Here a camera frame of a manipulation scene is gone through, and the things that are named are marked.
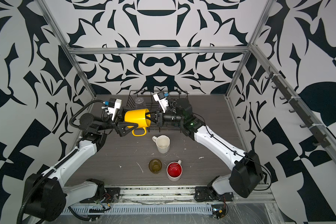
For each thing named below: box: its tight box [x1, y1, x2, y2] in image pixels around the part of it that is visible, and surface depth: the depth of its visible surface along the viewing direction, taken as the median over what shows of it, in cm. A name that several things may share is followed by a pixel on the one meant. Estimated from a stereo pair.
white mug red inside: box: [166, 159, 183, 182], surface depth 79 cm
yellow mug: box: [124, 108, 151, 137], surface depth 60 cm
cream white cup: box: [151, 134, 171, 154], surface depth 87 cm
